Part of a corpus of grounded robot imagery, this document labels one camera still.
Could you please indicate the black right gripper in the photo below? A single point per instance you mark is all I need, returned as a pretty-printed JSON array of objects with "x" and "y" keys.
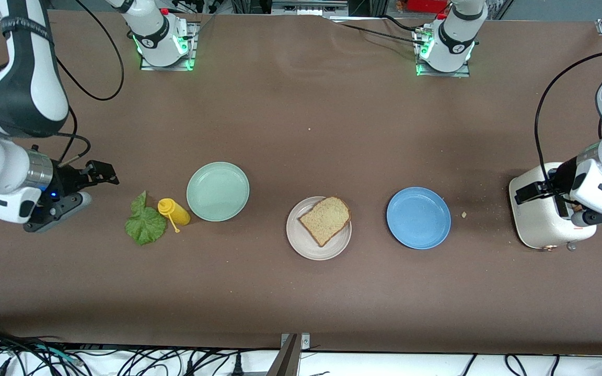
[{"x": 67, "y": 180}]

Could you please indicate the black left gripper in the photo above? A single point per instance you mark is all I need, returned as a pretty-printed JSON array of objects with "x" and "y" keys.
[{"x": 560, "y": 181}]

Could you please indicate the brown bread slice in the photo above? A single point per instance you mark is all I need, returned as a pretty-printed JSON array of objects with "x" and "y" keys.
[
  {"x": 578, "y": 208},
  {"x": 326, "y": 219}
]

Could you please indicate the green lettuce leaf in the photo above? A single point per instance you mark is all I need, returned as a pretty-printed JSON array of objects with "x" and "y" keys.
[{"x": 144, "y": 224}]

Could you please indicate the yellow mustard squeeze bottle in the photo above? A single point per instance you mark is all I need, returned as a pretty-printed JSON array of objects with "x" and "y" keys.
[{"x": 178, "y": 211}]

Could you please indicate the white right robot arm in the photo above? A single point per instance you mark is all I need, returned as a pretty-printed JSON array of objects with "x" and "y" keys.
[{"x": 24, "y": 94}]

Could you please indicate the mint green plate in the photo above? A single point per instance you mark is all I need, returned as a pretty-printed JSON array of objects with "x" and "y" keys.
[{"x": 218, "y": 191}]

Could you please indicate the blue plate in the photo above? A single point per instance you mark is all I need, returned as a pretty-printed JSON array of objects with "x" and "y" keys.
[{"x": 418, "y": 218}]

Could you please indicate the beige plate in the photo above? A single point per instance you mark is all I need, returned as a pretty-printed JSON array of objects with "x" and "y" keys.
[{"x": 301, "y": 240}]

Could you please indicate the white toaster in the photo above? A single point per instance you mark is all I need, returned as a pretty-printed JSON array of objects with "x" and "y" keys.
[{"x": 533, "y": 219}]

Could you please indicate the red box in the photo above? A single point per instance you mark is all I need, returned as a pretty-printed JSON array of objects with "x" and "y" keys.
[{"x": 426, "y": 5}]

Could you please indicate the black power plug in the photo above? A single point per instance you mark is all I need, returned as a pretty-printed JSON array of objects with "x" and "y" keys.
[{"x": 237, "y": 365}]

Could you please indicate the grey metal equipment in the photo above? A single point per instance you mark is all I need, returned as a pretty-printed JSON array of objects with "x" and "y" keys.
[{"x": 306, "y": 8}]

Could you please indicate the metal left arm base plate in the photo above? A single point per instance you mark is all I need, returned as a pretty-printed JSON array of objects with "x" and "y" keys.
[{"x": 442, "y": 74}]

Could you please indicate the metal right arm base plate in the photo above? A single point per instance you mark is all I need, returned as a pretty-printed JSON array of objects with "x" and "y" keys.
[{"x": 192, "y": 47}]

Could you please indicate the metal table edge bracket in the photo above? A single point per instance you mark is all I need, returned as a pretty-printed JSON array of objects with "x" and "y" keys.
[{"x": 290, "y": 360}]

